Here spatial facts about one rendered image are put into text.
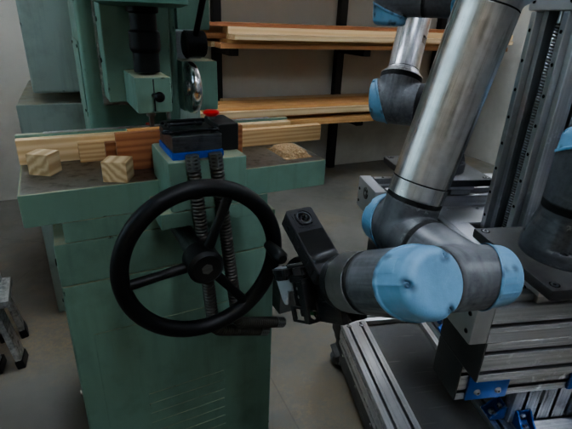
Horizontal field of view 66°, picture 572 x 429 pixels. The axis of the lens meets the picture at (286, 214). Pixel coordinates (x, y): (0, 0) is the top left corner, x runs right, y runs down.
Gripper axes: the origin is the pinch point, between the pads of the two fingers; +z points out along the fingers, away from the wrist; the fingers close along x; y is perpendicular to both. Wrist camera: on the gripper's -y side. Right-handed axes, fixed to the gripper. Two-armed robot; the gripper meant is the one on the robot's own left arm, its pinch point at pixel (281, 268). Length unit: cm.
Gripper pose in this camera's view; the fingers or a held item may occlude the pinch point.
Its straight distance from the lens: 74.0
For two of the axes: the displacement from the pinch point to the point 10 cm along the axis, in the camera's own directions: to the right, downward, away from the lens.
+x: 8.9, -1.6, 4.3
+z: -4.1, 1.3, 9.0
